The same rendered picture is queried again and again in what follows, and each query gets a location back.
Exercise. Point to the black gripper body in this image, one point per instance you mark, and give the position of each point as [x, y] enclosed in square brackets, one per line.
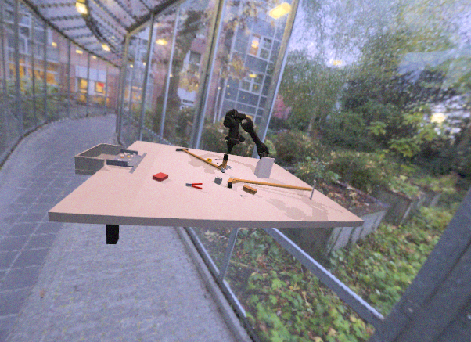
[232, 136]

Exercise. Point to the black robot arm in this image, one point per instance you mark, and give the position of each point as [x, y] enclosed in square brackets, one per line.
[232, 120]

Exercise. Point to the red square tile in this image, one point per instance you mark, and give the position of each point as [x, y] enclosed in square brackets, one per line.
[160, 177]

